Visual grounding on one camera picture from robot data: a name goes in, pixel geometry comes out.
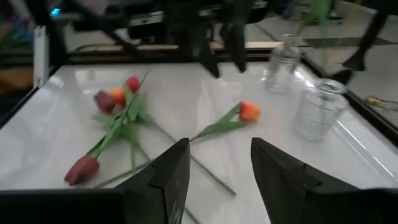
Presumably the short clear cut-glass jar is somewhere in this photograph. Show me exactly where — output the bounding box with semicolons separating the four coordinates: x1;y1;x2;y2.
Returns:
294;78;349;141

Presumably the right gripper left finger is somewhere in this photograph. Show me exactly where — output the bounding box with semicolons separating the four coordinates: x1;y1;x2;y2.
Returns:
114;138;192;224

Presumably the clear textured glass bottle vase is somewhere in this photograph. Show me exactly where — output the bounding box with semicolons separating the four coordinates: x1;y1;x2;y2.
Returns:
264;34;302;94

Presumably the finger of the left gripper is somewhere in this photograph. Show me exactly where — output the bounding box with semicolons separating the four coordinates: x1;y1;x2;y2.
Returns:
192;29;220;78
228;18;248;73

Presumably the white upright board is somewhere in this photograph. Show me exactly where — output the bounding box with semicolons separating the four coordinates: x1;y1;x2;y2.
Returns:
33;26;50;88

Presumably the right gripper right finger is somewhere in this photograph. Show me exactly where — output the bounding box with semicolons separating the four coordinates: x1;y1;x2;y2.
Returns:
250;137;374;224

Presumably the dark red artificial tulip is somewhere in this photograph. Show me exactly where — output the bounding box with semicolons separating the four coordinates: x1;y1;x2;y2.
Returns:
63;71;149;187
93;89;147;162

